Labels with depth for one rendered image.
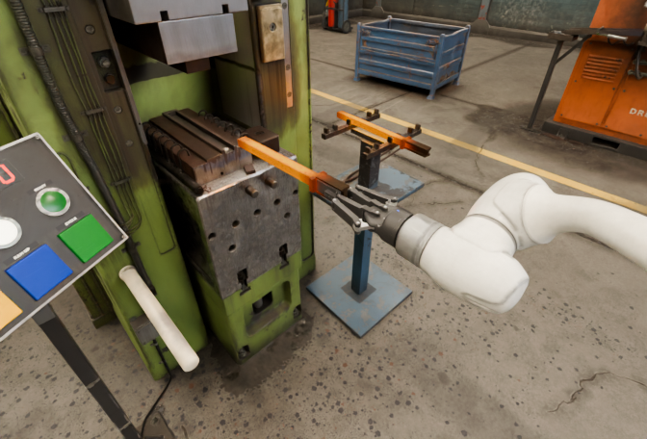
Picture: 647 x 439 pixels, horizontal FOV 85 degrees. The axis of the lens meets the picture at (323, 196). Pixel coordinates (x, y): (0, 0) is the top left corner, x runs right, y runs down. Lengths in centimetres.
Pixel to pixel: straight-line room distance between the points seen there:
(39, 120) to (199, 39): 43
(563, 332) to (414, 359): 75
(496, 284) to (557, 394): 135
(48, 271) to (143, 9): 58
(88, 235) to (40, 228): 8
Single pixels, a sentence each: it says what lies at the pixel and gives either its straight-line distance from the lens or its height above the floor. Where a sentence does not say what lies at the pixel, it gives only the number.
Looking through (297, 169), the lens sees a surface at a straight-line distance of 85.
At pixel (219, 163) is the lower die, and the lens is 114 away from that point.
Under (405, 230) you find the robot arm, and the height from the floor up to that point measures 109.
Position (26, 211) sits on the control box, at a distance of 88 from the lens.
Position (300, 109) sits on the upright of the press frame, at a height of 97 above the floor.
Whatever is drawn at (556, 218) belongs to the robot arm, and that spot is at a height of 116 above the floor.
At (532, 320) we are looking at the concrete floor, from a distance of 212.
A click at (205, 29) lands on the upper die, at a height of 134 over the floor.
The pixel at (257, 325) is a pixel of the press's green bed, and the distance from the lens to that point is 167.
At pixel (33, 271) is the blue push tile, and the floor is 102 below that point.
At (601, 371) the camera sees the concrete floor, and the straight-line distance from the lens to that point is 210.
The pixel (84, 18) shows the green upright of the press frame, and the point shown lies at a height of 137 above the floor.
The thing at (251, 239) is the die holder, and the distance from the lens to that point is 128.
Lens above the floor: 151
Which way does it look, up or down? 35 degrees down
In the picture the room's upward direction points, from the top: straight up
